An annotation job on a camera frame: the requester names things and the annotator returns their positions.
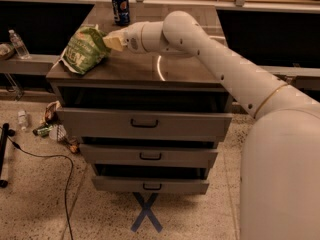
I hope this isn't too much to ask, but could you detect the bottom grey drawer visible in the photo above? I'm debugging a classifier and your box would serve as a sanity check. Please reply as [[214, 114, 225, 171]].
[[92, 176, 209, 194]]

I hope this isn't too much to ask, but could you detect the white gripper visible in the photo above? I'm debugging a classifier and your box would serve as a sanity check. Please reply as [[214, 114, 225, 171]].
[[103, 22, 144, 53]]

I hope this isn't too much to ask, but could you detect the black floor cable left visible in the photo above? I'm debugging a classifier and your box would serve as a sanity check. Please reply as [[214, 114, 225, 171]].
[[0, 126, 75, 240]]

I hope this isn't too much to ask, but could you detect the checkered cup on floor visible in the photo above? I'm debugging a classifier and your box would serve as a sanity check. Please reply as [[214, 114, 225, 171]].
[[49, 125, 67, 142]]

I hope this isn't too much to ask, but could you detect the top grey drawer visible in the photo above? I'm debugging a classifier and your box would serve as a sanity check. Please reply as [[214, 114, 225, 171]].
[[58, 108, 232, 142]]

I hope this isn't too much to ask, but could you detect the grey drawer cabinet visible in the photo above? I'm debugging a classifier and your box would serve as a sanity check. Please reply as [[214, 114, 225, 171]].
[[46, 2, 241, 196]]

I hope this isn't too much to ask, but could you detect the blue soda can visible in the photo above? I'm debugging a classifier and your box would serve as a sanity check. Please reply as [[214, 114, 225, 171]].
[[112, 0, 130, 26]]

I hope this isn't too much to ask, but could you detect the blue tape cross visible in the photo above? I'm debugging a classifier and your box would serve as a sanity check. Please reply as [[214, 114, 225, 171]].
[[131, 192, 163, 233]]

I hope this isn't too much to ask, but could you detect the green jalapeno chip bag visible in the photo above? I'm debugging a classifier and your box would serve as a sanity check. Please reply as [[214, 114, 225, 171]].
[[60, 26, 111, 75]]

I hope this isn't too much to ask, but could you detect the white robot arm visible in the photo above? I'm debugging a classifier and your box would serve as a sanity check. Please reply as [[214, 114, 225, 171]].
[[103, 11, 320, 240]]

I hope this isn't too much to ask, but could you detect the black stand leg left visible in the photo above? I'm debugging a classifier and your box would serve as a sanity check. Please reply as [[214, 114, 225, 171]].
[[0, 123, 15, 189]]

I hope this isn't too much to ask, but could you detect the middle grey drawer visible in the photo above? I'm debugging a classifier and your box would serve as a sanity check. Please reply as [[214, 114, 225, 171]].
[[80, 144, 218, 168]]

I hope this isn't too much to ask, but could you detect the clear water bottle on ledge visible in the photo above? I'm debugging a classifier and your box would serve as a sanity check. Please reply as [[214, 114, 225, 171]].
[[9, 29, 30, 59]]

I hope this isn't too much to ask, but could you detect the small water bottle on floor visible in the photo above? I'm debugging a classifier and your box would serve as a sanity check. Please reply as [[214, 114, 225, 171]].
[[18, 110, 29, 131]]

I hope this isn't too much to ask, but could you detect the grey drawer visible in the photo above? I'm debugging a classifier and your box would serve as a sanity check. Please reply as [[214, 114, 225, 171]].
[[92, 176, 209, 194], [58, 108, 232, 142], [80, 144, 218, 168]]

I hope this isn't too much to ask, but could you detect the snack bag on floor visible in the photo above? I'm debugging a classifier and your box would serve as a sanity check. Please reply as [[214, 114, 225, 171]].
[[44, 101, 61, 124]]

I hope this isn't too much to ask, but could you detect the green can on floor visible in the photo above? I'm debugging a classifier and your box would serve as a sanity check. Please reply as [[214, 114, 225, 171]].
[[33, 125, 53, 137]]

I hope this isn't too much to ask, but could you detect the bowl on left ledge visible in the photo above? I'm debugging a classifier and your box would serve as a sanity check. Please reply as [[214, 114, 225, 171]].
[[0, 43, 15, 60]]

